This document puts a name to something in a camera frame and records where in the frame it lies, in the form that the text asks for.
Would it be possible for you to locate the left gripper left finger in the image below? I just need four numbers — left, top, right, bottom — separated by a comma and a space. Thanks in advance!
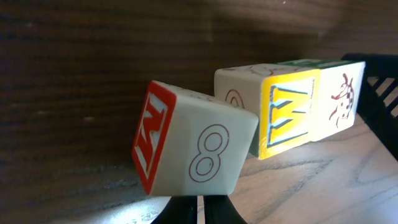
151, 196, 197, 224

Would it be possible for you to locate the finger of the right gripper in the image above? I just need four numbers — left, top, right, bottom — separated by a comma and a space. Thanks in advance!
341, 53, 397, 158

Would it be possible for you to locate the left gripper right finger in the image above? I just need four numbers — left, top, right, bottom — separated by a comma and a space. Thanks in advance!
203, 195, 247, 224

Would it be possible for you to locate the white block green side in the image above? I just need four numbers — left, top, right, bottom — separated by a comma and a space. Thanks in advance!
132, 80, 259, 196

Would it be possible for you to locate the white ladybug block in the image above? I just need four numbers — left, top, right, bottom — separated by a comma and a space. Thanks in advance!
276, 58, 366, 142

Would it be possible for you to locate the yellow block letter O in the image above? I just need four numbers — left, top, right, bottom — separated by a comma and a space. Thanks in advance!
214, 63, 320, 160

